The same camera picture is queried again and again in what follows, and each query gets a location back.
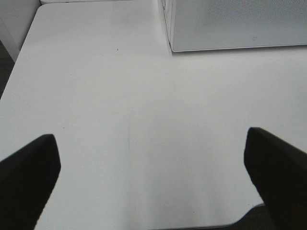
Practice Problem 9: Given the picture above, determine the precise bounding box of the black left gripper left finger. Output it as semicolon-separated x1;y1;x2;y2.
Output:
0;134;61;230

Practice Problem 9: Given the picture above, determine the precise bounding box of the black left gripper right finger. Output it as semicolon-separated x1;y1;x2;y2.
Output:
244;127;307;230

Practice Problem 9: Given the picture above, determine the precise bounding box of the white microwave door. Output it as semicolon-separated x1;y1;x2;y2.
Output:
173;0;307;52

